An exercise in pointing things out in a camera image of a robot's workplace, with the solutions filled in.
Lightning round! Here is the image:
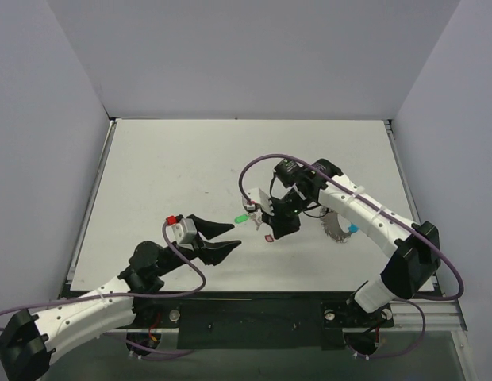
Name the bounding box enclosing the green tag key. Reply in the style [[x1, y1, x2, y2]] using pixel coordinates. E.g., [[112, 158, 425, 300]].
[[234, 214, 256, 224]]

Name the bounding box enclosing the large keyring blue handle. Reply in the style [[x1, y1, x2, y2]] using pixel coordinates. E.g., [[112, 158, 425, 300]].
[[319, 208, 359, 244]]

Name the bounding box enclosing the black tag key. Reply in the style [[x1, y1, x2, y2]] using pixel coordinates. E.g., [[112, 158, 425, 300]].
[[252, 217, 263, 230]]

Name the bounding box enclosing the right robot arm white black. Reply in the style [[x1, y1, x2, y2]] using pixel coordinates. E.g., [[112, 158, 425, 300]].
[[258, 159, 440, 325]]

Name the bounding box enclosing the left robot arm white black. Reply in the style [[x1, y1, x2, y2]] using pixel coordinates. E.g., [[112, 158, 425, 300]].
[[0, 214, 241, 380]]

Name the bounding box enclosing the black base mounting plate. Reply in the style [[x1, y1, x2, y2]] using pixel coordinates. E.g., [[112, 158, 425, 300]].
[[129, 291, 394, 350]]

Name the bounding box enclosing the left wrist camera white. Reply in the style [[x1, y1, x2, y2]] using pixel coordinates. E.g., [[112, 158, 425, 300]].
[[166, 216, 198, 245]]

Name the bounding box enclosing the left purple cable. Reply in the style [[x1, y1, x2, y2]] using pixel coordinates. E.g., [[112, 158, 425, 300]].
[[0, 221, 207, 362]]

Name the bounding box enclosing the aluminium rail frame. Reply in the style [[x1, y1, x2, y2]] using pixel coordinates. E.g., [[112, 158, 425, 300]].
[[70, 119, 455, 361]]

